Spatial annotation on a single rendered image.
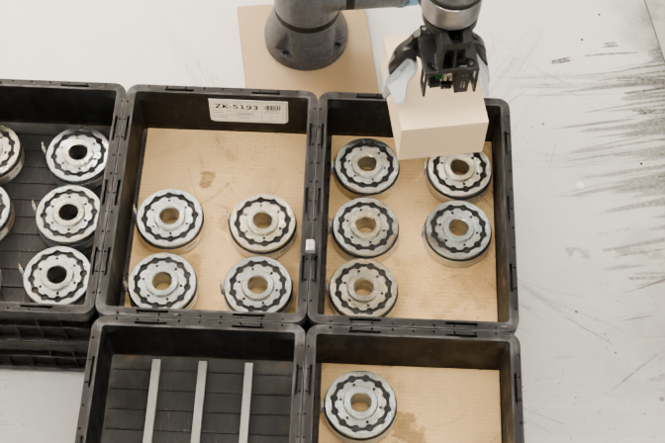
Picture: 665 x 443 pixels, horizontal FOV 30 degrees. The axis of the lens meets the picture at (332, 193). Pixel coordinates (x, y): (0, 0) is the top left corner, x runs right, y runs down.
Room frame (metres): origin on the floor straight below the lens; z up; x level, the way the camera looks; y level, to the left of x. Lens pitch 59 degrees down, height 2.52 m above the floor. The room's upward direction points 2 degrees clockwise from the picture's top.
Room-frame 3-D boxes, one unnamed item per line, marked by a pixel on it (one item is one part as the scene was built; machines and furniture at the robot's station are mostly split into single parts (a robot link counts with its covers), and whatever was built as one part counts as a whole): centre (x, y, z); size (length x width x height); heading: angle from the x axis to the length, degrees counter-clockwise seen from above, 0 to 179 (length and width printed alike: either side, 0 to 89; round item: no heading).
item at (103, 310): (0.93, 0.18, 0.92); 0.40 x 0.30 x 0.02; 0
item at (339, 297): (0.82, -0.05, 0.86); 0.10 x 0.10 x 0.01
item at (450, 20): (1.00, -0.14, 1.32); 0.08 x 0.08 x 0.05
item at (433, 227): (0.93, -0.19, 0.86); 0.10 x 0.10 x 0.01
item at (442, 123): (1.02, -0.14, 1.09); 0.16 x 0.12 x 0.07; 9
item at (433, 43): (0.99, -0.14, 1.24); 0.09 x 0.08 x 0.12; 9
